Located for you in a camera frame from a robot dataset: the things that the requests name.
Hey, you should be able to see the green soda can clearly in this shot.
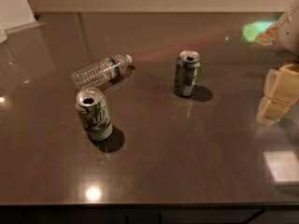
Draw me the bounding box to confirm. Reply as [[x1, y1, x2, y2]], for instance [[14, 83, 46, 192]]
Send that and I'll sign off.
[[174, 50, 201, 97]]

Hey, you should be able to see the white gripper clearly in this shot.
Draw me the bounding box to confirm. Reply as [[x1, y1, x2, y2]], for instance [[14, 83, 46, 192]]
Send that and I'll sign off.
[[256, 0, 299, 124]]

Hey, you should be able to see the clear plastic water bottle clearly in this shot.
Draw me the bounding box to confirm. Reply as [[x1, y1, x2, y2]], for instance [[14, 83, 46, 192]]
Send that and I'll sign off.
[[72, 55, 133, 90]]

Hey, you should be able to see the white 7up can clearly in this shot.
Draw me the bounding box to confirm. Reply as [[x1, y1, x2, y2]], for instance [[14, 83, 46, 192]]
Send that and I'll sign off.
[[75, 88, 113, 141]]

